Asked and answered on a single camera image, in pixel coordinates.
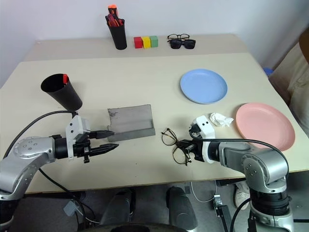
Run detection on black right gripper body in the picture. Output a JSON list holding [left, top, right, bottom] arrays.
[[189, 123, 206, 162]]

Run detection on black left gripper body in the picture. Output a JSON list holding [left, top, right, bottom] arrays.
[[73, 131, 94, 164]]

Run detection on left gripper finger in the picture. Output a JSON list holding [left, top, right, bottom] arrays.
[[90, 130, 116, 140], [91, 144, 120, 156]]

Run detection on thin-framed clear glasses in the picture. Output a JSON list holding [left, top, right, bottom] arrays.
[[161, 128, 192, 167]]

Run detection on wide black cup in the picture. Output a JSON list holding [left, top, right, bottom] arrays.
[[41, 73, 84, 113]]

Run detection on tall narrow black cup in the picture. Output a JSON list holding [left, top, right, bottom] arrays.
[[106, 18, 127, 50]]

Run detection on black-framed clear glasses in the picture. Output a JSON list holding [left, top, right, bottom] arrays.
[[167, 33, 190, 42]]

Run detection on crumpled white tissue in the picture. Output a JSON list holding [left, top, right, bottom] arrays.
[[209, 112, 235, 128]]

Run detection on dark rounded shape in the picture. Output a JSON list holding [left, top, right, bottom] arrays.
[[166, 186, 198, 228], [99, 188, 136, 226]]

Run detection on blue plate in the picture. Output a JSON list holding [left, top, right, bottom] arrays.
[[180, 69, 228, 105]]

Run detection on white shoe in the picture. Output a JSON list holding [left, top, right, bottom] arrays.
[[233, 180, 251, 210]]

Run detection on small grey box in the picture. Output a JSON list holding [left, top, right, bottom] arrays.
[[63, 200, 80, 216]]

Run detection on black floor device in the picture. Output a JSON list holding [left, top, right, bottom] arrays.
[[211, 194, 233, 227]]

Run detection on pink plate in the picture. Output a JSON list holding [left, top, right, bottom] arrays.
[[235, 102, 296, 152]]

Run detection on black sunglasses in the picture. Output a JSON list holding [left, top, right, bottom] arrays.
[[169, 39, 197, 50]]

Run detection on person in beige clothing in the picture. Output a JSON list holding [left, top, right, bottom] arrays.
[[268, 30, 309, 136]]

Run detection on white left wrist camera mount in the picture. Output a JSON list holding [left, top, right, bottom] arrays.
[[64, 115, 91, 160]]

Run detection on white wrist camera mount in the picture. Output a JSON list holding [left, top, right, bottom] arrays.
[[64, 115, 91, 160], [192, 115, 216, 165]]

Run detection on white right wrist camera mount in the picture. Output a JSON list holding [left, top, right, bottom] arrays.
[[192, 115, 216, 165]]

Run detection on thin white cable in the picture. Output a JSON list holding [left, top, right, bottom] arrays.
[[190, 179, 216, 203]]

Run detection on black cable under table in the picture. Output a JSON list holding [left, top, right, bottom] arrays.
[[38, 167, 96, 232]]

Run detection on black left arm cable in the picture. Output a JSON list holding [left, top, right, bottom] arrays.
[[2, 110, 79, 160]]

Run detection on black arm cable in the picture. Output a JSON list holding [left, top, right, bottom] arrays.
[[199, 137, 287, 157], [2, 110, 79, 160]]

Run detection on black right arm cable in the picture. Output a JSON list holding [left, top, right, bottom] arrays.
[[199, 137, 287, 157]]

